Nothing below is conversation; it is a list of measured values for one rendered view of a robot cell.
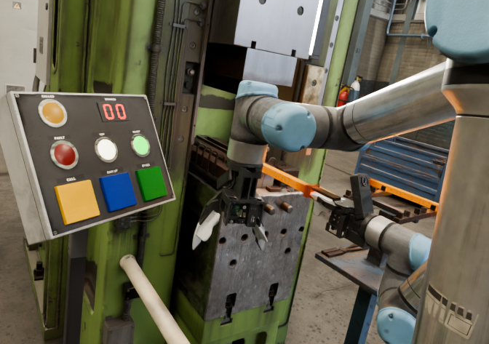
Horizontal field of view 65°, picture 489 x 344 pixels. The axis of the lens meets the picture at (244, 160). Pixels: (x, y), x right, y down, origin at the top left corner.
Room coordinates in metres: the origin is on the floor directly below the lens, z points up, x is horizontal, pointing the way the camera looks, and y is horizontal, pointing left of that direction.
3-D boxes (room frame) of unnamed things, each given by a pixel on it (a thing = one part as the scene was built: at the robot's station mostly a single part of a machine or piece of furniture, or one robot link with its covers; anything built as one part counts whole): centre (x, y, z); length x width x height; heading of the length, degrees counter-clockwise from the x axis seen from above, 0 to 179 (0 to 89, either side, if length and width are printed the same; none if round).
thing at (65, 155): (0.71, 0.35, 1.09); 0.05 x 0.03 x 0.04; 126
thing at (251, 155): (0.72, 0.00, 1.16); 0.08 x 0.08 x 0.05
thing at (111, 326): (1.12, 0.33, 0.36); 0.09 x 0.07 x 0.12; 126
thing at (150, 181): (0.87, 0.21, 1.01); 0.07 x 0.05 x 0.07; 151
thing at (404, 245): (0.79, -0.39, 0.98); 0.11 x 0.08 x 0.09; 36
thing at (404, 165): (4.88, -2.16, 0.36); 1.20 x 0.80 x 0.72; 39
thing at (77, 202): (0.69, 0.31, 1.01); 0.07 x 0.05 x 0.07; 151
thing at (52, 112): (0.73, 0.38, 1.16); 0.05 x 0.03 x 0.04; 126
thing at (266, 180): (1.41, 0.09, 0.96); 0.42 x 0.20 x 0.09; 36
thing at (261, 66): (1.41, 0.09, 1.32); 0.42 x 0.20 x 0.10; 36
